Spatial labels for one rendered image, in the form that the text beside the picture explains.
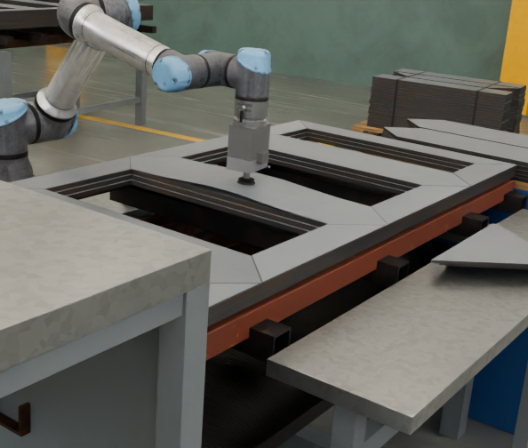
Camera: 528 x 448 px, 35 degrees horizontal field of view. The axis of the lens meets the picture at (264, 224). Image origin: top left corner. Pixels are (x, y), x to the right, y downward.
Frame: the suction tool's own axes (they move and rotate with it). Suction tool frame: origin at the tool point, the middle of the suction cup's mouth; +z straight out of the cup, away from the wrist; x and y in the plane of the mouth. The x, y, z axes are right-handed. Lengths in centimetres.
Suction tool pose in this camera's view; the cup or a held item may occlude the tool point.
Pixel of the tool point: (245, 187)
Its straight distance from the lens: 193.7
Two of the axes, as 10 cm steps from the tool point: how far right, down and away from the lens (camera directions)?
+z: -0.7, 9.5, 3.2
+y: 4.7, -2.5, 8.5
